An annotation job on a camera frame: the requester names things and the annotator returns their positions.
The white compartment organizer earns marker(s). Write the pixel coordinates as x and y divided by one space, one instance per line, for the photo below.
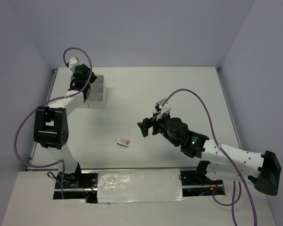
97 97
83 106

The right white compartment organizer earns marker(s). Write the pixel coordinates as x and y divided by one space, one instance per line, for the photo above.
97 97

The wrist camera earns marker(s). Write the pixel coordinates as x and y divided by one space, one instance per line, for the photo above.
162 107
73 63

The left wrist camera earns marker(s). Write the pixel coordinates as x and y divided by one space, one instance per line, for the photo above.
73 63

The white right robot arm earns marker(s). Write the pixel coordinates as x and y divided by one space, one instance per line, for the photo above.
218 161

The left white compartment organizer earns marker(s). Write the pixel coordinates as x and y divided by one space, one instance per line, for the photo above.
83 106

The pink mini stapler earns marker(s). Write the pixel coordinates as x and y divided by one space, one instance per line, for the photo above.
123 142

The silver foil covered panel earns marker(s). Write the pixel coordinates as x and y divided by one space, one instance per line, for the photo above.
139 186

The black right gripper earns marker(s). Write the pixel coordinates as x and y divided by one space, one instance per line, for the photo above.
147 123

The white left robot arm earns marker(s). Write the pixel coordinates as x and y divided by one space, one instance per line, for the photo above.
51 126

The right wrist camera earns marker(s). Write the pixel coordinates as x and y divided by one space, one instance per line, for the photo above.
162 107

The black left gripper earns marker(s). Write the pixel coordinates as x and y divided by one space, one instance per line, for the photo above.
92 76

